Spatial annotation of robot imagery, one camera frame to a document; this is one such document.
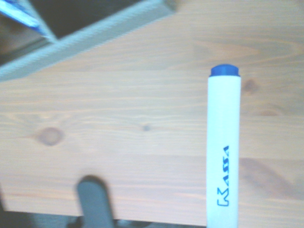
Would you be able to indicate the white marker with blue cap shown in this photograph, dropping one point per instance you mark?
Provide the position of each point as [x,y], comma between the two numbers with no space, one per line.
[223,147]

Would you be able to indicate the grey fabric pen holder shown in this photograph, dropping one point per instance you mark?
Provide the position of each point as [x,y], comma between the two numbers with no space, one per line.
[95,40]

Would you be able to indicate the blue and white pen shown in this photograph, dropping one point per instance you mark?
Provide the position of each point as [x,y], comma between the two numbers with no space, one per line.
[21,15]

